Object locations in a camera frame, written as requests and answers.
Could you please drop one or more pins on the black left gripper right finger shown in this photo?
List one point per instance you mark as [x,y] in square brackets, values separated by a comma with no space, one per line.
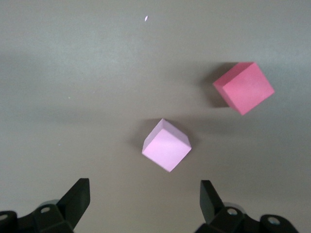
[211,206]

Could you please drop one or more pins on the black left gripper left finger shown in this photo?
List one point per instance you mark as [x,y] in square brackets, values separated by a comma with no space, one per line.
[75,204]

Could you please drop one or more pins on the table cover sheet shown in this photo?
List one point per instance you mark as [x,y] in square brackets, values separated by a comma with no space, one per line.
[73,97]

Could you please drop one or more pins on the pink foam cube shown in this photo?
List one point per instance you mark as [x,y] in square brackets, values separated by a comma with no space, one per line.
[167,150]

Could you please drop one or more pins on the red foam cube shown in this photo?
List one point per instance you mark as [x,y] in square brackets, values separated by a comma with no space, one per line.
[247,89]

